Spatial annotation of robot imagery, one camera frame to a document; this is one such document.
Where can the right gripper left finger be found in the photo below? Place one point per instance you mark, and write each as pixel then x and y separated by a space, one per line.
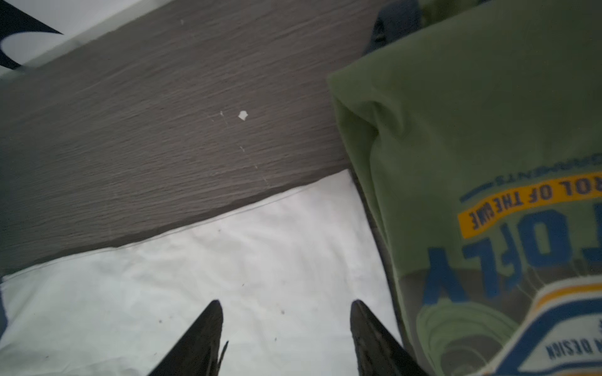
pixel 197 352

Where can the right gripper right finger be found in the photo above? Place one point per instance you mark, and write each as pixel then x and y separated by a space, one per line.
pixel 378 352

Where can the white grey tank top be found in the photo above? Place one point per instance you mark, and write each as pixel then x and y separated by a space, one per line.
pixel 285 270

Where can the green tank top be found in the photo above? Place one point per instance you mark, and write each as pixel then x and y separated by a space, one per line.
pixel 474 129

